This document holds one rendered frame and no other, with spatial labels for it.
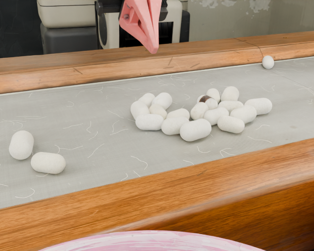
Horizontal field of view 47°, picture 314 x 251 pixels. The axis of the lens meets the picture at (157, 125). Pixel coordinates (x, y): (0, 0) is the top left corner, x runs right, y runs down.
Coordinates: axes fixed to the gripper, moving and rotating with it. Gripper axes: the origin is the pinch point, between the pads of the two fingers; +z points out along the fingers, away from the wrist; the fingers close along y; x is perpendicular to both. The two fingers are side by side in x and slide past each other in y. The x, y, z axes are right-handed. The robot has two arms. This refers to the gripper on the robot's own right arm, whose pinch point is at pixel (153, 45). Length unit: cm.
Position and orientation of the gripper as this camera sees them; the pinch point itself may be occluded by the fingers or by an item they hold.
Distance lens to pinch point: 47.1
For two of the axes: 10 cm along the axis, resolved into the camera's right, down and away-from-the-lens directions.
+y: 9.2, -1.5, 3.6
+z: 2.9, 8.9, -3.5
